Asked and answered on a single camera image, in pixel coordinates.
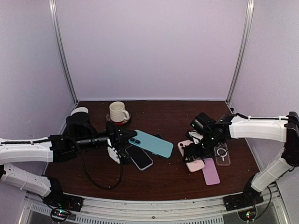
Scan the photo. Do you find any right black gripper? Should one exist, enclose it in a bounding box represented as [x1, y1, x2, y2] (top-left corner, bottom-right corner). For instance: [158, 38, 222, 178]
[183, 131, 219, 163]

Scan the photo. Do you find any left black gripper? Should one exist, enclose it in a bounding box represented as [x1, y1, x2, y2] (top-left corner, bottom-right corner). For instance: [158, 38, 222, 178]
[75, 120, 137, 151]

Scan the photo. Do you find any pink white phone case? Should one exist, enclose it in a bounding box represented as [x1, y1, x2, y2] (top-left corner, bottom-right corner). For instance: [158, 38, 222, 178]
[177, 140, 205, 173]

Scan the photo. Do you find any black phone white case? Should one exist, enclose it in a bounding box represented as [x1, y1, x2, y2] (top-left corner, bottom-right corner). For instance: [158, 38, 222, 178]
[129, 130, 173, 158]
[125, 145, 154, 171]

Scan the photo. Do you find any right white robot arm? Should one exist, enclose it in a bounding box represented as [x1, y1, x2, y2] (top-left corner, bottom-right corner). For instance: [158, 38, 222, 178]
[183, 112, 299, 206]

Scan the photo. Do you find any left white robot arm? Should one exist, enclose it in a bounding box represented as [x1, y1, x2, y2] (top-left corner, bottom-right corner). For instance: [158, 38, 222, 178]
[0, 112, 137, 207]

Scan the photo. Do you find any cream ceramic mug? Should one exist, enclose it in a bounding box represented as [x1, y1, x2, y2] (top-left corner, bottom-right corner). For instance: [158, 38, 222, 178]
[109, 101, 130, 122]

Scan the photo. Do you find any red coaster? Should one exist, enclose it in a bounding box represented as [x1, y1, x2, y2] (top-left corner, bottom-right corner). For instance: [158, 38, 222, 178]
[106, 113, 131, 126]

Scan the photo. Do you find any white small bowl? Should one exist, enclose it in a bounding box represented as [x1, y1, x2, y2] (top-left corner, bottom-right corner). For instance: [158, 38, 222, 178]
[70, 107, 89, 116]

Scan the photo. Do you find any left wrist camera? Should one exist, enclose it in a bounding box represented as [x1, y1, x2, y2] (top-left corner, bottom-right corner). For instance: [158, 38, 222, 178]
[107, 139, 131, 165]

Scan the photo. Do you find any right black cable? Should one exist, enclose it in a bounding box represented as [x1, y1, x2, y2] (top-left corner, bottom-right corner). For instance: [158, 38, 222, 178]
[235, 113, 295, 122]

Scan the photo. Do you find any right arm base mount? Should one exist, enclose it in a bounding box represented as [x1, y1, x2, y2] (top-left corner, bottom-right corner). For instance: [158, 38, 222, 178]
[223, 176, 264, 222]

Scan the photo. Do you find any front aluminium rail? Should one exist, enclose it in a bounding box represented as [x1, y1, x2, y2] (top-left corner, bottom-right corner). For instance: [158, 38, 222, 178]
[17, 185, 291, 224]

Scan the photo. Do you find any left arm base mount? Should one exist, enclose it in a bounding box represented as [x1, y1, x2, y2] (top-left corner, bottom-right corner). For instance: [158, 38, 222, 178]
[42, 176, 84, 222]

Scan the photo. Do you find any left black braided cable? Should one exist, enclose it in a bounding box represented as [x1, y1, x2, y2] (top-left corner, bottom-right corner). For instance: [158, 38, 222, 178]
[0, 136, 124, 189]

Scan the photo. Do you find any left aluminium frame post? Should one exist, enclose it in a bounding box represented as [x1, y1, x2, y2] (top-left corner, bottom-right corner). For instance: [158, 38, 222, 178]
[49, 0, 78, 105]

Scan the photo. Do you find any aluminium frame post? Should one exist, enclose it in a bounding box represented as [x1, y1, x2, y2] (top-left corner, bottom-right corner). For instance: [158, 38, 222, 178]
[49, 0, 78, 105]
[226, 0, 255, 105]

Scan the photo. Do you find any right aluminium frame post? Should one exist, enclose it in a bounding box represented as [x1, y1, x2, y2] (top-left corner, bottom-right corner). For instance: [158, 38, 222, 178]
[226, 0, 255, 105]

